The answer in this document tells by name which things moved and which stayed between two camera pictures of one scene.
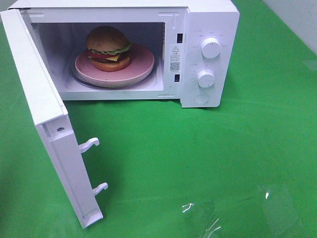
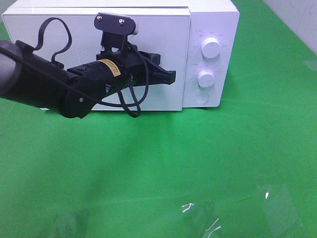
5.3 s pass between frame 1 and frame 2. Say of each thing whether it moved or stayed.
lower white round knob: stayed
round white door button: stayed
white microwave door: moved
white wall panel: stayed
